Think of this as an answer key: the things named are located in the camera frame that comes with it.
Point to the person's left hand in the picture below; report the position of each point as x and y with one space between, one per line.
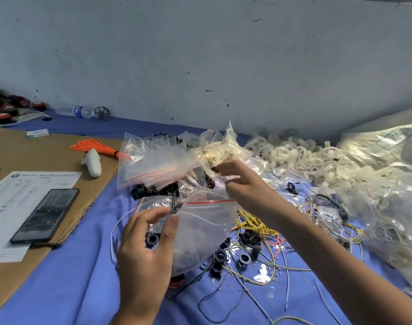
145 267

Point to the person's right hand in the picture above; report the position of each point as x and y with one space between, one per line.
253 189

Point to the pile of white plastic wheels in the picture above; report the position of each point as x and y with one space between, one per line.
294 155

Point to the heap of plastic bags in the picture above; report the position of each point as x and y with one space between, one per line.
216 149

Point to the clear zip plastic bag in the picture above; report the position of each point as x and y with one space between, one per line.
199 226

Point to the red-zip plastic bag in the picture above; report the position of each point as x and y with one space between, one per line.
139 201

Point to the pile of black plastic rings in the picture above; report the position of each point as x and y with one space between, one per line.
141 191

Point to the stack of plastic bags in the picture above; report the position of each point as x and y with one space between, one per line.
152 162

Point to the pile of large plastic bags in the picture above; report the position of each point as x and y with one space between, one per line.
388 172

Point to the person's right forearm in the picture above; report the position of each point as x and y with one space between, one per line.
348 274

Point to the blue cloth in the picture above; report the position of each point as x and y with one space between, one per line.
77 281

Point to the black smartphone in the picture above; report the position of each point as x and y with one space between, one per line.
45 216

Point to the white handheld device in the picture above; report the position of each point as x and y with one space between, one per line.
91 162

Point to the orange tie bundle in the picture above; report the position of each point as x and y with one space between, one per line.
91 145

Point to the white paper sheet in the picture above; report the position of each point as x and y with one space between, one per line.
10 199

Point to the brown cardboard sheet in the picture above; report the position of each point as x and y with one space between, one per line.
37 155

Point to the black round wheel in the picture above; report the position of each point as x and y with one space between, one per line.
102 113

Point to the clear plastic water bottle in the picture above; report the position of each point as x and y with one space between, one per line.
74 112

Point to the small white label card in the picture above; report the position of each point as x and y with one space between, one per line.
37 133

